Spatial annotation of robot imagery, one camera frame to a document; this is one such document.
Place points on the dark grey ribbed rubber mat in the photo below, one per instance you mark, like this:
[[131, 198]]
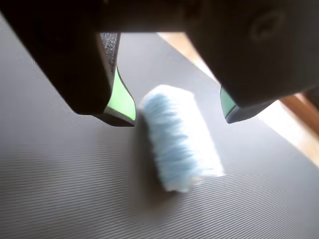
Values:
[[74, 186]]

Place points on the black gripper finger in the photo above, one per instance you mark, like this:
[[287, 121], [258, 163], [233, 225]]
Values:
[[69, 62], [261, 69]]

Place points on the block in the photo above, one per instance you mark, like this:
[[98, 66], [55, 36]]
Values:
[[179, 139]]

